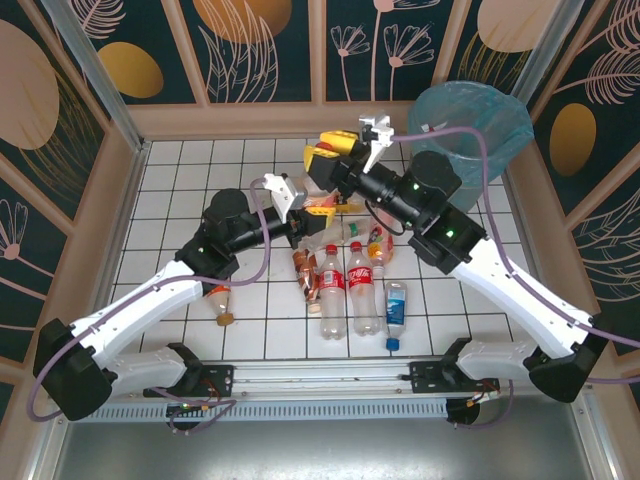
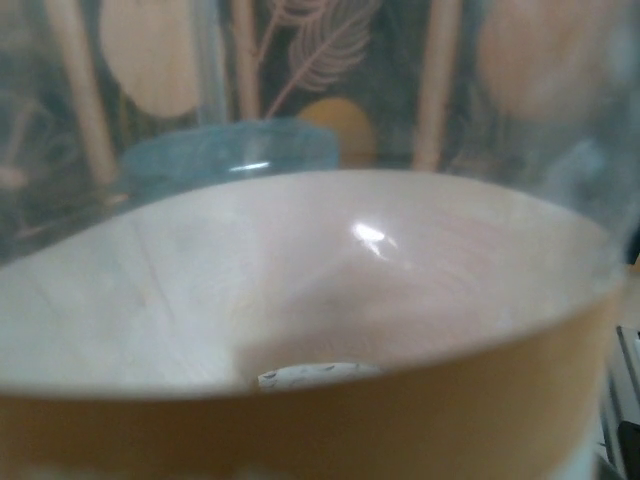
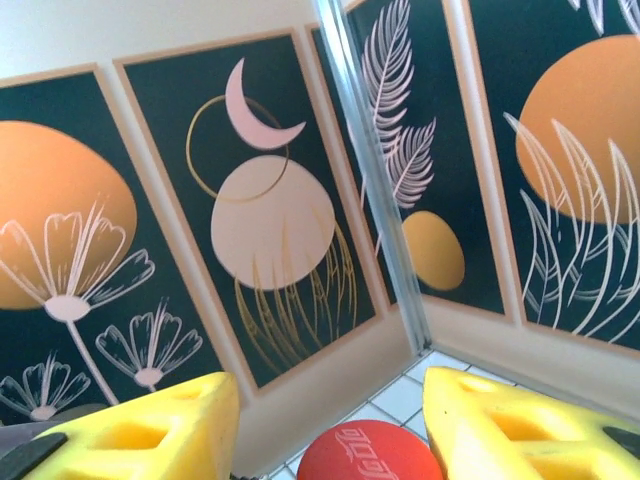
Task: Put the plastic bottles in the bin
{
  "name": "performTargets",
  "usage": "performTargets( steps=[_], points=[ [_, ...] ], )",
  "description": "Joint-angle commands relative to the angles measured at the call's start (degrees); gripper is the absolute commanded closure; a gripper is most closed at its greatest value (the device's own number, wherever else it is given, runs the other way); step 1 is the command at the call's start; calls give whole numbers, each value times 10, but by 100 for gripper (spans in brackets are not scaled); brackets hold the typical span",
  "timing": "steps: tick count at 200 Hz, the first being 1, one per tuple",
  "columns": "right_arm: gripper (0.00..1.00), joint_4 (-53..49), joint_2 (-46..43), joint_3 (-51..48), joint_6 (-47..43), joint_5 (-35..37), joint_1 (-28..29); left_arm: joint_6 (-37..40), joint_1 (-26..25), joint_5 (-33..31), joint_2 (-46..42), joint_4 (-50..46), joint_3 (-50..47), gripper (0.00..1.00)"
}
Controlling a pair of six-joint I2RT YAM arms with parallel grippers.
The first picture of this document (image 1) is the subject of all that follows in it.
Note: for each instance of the clear bottle green neck band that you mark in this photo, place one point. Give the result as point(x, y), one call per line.
point(345, 232)

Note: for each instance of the aluminium frame rail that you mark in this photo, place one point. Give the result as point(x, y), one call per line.
point(320, 372)

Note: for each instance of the grey sheet metal panel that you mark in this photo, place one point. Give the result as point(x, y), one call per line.
point(320, 450)

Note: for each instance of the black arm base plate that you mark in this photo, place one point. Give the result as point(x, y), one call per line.
point(425, 377)
point(220, 377)

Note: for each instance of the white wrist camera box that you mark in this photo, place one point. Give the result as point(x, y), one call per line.
point(377, 127)
point(285, 192)

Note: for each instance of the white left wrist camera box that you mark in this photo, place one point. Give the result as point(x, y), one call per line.
point(285, 192)

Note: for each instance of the orange juice plastic bottle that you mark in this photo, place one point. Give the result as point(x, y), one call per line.
point(327, 201)

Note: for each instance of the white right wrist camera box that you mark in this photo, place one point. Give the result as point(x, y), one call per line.
point(377, 127)

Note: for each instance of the aluminium corner post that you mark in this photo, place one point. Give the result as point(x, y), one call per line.
point(551, 50)
point(95, 75)

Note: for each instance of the orange label bottle tan cap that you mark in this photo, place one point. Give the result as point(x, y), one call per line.
point(220, 300)

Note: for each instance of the grey mesh waste bin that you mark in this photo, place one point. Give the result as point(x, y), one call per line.
point(472, 197)

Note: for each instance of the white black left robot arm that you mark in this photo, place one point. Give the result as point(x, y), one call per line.
point(140, 305)

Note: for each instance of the brown crushed plastic bottle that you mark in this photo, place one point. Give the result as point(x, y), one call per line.
point(305, 272)

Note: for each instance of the blue label bottle blue cap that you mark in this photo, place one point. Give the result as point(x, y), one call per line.
point(396, 305)

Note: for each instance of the blue plastic bin liner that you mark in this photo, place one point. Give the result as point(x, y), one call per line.
point(495, 130)

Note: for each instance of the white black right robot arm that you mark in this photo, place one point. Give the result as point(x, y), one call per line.
point(525, 300)

